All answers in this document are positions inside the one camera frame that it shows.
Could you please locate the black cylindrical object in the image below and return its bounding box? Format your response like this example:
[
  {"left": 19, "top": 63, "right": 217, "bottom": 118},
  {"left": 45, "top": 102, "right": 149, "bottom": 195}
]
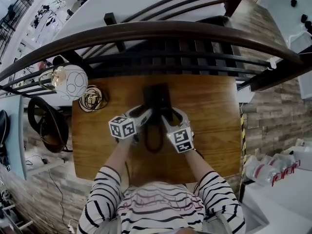
[{"left": 145, "top": 85, "right": 162, "bottom": 126}]

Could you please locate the black round pan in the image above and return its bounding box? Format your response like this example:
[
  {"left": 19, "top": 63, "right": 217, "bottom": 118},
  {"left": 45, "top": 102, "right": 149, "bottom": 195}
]
[{"left": 0, "top": 109, "right": 11, "bottom": 154}]

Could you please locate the dark brown round chair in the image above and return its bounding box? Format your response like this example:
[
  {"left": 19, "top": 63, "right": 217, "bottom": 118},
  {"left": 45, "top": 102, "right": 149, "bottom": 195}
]
[{"left": 27, "top": 96, "right": 74, "bottom": 154}]

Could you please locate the dark wooden railing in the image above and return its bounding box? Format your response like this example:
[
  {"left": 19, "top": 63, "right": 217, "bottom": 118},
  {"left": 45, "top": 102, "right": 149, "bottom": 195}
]
[{"left": 0, "top": 0, "right": 312, "bottom": 98}]

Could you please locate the black and white striped shirt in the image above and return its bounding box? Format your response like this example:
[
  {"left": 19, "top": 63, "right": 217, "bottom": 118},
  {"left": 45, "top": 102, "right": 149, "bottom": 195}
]
[{"left": 77, "top": 166, "right": 246, "bottom": 234}]

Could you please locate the light blue table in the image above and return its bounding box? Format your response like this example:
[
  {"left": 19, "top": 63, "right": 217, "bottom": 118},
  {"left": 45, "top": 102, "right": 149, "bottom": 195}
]
[{"left": 0, "top": 95, "right": 28, "bottom": 181}]

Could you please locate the person's right forearm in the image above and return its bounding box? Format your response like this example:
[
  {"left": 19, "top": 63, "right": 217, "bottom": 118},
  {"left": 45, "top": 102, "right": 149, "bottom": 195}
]
[{"left": 182, "top": 150, "right": 213, "bottom": 183}]

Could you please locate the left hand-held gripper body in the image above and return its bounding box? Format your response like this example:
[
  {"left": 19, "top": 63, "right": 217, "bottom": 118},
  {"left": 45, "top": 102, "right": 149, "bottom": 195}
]
[{"left": 108, "top": 116, "right": 147, "bottom": 146}]

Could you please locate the black floor cable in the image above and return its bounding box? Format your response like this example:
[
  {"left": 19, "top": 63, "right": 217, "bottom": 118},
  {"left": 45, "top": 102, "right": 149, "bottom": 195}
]
[{"left": 47, "top": 169, "right": 64, "bottom": 229}]

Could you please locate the brass lamp with white globe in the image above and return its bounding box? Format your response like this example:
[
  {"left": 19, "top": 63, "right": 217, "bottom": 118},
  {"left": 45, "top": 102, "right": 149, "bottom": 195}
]
[{"left": 38, "top": 64, "right": 109, "bottom": 113}]

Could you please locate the person's left forearm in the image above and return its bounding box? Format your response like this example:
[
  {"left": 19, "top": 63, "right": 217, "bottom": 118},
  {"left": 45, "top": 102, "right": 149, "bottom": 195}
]
[{"left": 104, "top": 136, "right": 134, "bottom": 178}]

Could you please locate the yellow and black striped strip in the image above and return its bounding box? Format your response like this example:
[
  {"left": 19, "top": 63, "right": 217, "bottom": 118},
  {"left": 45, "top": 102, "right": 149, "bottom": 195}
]
[{"left": 237, "top": 113, "right": 248, "bottom": 200}]

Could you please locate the black rectangular box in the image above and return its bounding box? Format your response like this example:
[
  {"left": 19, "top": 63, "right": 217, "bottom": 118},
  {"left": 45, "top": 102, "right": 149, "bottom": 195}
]
[{"left": 142, "top": 82, "right": 172, "bottom": 112}]

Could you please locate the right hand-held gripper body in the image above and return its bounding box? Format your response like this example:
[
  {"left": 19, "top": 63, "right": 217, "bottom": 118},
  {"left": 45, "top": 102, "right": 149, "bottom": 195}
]
[{"left": 167, "top": 125, "right": 195, "bottom": 154}]

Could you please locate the red printed plastic bag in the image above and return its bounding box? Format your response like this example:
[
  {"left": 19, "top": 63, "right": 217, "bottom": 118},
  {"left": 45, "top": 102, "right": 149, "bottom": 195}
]
[{"left": 243, "top": 152, "right": 303, "bottom": 188}]

